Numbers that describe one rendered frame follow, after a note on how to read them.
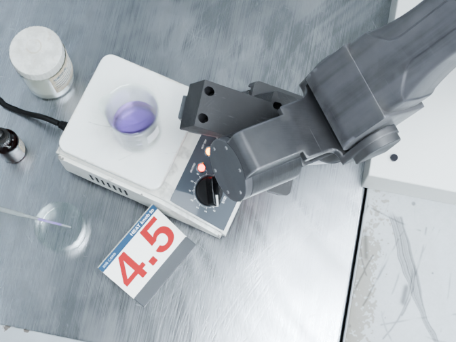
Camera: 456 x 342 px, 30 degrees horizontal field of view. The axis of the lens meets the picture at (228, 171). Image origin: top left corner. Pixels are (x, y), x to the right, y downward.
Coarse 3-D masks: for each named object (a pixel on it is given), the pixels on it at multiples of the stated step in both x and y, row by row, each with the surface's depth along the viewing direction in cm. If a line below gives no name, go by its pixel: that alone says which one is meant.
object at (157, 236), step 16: (160, 224) 93; (144, 240) 93; (160, 240) 94; (128, 256) 92; (144, 256) 93; (160, 256) 94; (112, 272) 92; (128, 272) 93; (144, 272) 94; (128, 288) 93
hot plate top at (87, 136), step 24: (96, 72) 91; (120, 72) 91; (144, 72) 91; (96, 96) 91; (168, 96) 91; (72, 120) 90; (96, 120) 90; (168, 120) 90; (72, 144) 89; (96, 144) 89; (168, 144) 89; (120, 168) 89; (144, 168) 89; (168, 168) 89
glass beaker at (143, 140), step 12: (132, 84) 84; (108, 96) 83; (120, 96) 85; (132, 96) 86; (144, 96) 86; (108, 108) 84; (156, 108) 83; (108, 120) 83; (156, 120) 84; (120, 132) 82; (132, 132) 82; (144, 132) 83; (156, 132) 86; (120, 144) 88; (132, 144) 86; (144, 144) 86; (156, 144) 89
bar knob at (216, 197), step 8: (208, 176) 92; (200, 184) 91; (208, 184) 91; (216, 184) 91; (200, 192) 91; (208, 192) 91; (216, 192) 91; (200, 200) 91; (208, 200) 91; (216, 200) 91
